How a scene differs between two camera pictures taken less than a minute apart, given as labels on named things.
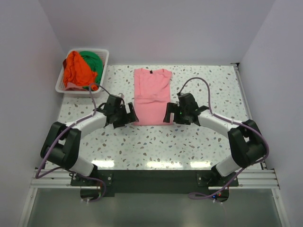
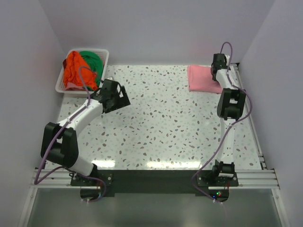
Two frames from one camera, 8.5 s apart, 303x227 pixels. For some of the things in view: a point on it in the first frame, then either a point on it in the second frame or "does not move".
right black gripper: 171,107 to 213,79
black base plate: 153,181 does not move
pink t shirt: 152,93 to 200,79
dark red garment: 64,62 does not move
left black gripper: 128,117 to 125,102
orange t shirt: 77,71 does not move
